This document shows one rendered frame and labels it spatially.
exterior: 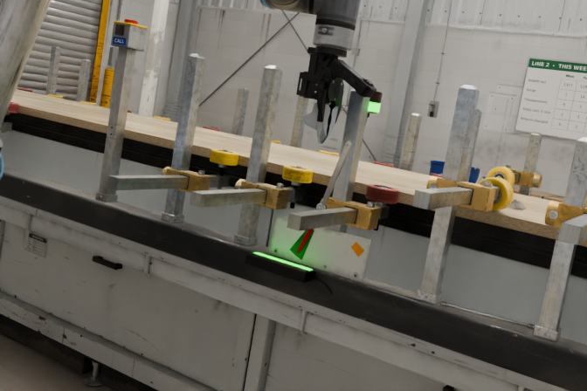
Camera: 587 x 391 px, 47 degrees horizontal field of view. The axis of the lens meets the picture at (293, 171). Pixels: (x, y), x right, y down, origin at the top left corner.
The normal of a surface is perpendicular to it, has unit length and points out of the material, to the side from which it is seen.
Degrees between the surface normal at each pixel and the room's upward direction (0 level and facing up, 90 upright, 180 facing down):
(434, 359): 90
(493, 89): 90
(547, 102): 90
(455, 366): 90
